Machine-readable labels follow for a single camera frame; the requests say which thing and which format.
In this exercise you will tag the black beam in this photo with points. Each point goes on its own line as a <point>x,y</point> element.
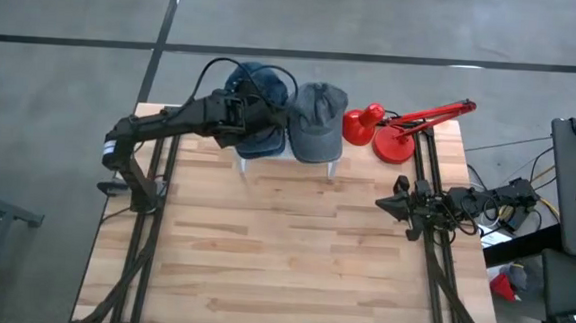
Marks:
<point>518,243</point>

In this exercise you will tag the grey cloth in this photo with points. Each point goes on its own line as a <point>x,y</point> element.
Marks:
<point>523,278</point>

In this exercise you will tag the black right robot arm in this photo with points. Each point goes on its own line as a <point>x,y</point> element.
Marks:
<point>516,193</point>

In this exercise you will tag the grey baseball cap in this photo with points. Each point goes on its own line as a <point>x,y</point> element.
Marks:
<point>317,128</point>

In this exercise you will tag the grey low desk surface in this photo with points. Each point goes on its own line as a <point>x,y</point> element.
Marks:
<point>571,284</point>

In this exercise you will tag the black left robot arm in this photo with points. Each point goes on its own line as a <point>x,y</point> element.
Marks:
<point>170,119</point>

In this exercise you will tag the white box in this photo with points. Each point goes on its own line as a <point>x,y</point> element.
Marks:
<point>494,236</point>

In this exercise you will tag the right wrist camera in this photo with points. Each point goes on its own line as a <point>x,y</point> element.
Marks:
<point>420,189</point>

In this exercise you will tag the black power box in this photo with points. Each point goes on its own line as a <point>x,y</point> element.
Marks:
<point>515,224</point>

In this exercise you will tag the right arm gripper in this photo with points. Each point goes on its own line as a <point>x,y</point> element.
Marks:
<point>417,212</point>

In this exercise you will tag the white perforated metal shelf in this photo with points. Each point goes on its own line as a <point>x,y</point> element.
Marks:
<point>332,168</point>

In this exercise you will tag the black aluminium frame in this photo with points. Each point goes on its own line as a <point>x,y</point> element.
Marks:
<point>141,263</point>

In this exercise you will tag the red desk lamp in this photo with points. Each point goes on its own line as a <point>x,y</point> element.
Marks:
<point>394,148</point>

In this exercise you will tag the grey metal stand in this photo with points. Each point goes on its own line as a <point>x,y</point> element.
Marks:
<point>9,212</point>

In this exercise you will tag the red cloth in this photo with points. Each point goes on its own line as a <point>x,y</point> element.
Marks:
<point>503,287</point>

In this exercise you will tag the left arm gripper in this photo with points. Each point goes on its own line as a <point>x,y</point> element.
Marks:
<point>250,121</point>

